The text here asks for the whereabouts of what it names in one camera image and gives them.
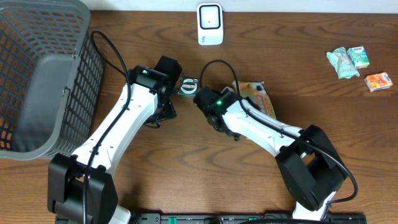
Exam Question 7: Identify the dark green round-logo box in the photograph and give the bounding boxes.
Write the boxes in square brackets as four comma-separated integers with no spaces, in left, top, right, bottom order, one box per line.
[178,77,199,98]

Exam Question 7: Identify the yellow wet wipes pack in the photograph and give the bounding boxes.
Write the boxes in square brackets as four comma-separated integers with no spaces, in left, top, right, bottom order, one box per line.
[238,81,277,119]

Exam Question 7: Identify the teal snack wrapper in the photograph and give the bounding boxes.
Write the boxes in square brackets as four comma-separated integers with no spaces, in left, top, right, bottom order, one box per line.
[326,47,360,79]

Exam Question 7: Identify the small teal tissue pack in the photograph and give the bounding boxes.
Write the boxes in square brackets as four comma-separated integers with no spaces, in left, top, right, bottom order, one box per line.
[346,46,370,69]

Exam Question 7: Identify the orange tissue pack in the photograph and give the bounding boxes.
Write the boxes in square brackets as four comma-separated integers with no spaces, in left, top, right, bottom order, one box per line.
[364,72,393,92]

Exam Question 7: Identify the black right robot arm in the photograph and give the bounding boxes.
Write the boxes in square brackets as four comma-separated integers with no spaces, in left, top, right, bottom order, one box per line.
[194,88,353,222]

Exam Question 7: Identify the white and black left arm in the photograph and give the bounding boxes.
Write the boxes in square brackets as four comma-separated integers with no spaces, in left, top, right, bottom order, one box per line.
[47,63,182,223]

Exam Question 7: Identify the white barcode scanner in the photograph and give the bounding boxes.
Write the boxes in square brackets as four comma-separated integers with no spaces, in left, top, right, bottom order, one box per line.
[197,2,224,45]

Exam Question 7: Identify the dark grey plastic basket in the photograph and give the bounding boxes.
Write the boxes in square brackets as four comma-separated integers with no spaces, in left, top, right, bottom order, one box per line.
[1,0,103,161]

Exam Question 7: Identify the black left camera cable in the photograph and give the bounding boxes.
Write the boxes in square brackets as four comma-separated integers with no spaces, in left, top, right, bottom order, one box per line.
[81,29,132,224]

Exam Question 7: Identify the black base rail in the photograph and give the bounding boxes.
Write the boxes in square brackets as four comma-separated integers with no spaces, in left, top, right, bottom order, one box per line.
[129,213,367,224]

